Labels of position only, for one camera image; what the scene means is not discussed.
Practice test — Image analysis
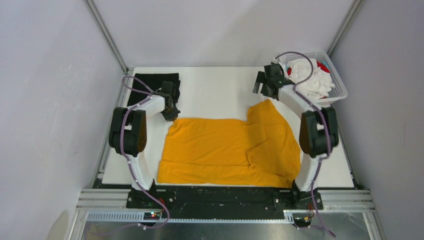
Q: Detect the yellow t shirt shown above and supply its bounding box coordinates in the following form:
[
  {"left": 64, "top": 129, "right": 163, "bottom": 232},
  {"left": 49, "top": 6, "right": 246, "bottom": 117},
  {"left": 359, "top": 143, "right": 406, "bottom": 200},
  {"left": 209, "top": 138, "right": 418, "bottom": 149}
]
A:
[{"left": 157, "top": 100, "right": 301, "bottom": 188}]

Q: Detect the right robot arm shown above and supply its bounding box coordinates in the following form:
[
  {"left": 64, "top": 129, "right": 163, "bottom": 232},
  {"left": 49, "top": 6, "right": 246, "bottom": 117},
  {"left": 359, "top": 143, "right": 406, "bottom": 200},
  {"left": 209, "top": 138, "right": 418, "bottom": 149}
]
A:
[{"left": 253, "top": 63, "right": 339, "bottom": 210}]

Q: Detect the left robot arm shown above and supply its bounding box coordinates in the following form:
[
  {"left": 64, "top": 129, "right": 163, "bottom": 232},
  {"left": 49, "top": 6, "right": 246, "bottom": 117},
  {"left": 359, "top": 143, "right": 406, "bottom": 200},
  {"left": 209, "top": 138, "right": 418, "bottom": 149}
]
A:
[{"left": 108, "top": 81, "right": 180, "bottom": 208}]

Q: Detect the folded black t shirt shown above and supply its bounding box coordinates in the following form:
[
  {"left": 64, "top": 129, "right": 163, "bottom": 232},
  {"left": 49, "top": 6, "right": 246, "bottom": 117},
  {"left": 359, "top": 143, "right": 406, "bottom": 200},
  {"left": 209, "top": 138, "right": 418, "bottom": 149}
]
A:
[{"left": 126, "top": 72, "right": 182, "bottom": 108}]

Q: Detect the white t shirt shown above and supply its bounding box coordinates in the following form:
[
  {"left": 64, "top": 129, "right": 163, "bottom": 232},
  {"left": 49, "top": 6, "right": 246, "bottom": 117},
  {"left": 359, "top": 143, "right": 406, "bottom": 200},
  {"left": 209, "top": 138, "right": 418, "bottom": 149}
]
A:
[{"left": 280, "top": 58, "right": 335, "bottom": 100}]

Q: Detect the white plastic basket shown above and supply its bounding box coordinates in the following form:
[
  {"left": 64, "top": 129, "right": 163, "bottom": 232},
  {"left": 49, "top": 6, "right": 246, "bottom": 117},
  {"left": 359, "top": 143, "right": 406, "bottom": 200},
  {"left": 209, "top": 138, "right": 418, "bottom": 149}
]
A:
[{"left": 274, "top": 50, "right": 348, "bottom": 106}]

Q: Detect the left controller board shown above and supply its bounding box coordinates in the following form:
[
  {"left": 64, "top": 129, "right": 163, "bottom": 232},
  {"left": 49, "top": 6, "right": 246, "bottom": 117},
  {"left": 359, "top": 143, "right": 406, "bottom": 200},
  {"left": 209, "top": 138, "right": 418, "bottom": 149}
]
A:
[{"left": 143, "top": 211, "right": 162, "bottom": 221}]

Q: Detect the controller board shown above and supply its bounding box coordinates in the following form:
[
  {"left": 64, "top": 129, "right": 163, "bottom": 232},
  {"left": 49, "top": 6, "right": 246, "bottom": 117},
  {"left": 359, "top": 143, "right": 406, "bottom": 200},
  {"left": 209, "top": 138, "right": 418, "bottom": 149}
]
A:
[
  {"left": 143, "top": 211, "right": 162, "bottom": 221},
  {"left": 293, "top": 216, "right": 312, "bottom": 230}
]

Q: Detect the right controller board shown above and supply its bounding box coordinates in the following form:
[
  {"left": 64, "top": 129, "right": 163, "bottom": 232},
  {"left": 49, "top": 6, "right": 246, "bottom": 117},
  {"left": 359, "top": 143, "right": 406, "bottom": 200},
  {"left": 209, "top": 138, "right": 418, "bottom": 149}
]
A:
[{"left": 293, "top": 216, "right": 312, "bottom": 230}]

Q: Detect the right corner aluminium post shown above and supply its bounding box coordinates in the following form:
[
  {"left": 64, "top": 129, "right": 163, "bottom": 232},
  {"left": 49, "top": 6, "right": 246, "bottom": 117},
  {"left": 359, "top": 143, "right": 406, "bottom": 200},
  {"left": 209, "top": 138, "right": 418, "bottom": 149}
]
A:
[{"left": 326, "top": 0, "right": 365, "bottom": 56}]

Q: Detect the corner aluminium post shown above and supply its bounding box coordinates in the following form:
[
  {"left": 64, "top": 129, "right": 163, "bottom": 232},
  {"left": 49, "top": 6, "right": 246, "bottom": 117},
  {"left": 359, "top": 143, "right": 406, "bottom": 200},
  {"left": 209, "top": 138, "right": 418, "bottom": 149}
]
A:
[
  {"left": 83, "top": 0, "right": 129, "bottom": 74},
  {"left": 326, "top": 0, "right": 365, "bottom": 56}
]

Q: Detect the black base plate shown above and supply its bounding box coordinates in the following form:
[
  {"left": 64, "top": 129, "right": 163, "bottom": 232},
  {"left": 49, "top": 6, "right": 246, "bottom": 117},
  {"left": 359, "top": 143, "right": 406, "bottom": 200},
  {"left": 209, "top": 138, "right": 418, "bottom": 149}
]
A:
[{"left": 126, "top": 185, "right": 324, "bottom": 221}]

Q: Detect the left corner aluminium post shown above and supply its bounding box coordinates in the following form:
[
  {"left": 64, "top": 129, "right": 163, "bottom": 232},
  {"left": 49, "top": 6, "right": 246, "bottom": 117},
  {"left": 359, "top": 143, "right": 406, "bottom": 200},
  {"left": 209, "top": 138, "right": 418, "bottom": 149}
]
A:
[{"left": 83, "top": 0, "right": 129, "bottom": 74}]

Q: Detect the aluminium frame rail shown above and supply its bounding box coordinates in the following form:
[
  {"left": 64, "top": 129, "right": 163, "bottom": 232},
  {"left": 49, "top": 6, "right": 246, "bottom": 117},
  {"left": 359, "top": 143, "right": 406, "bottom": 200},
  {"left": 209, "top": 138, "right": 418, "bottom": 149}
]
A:
[{"left": 76, "top": 189, "right": 377, "bottom": 224}]

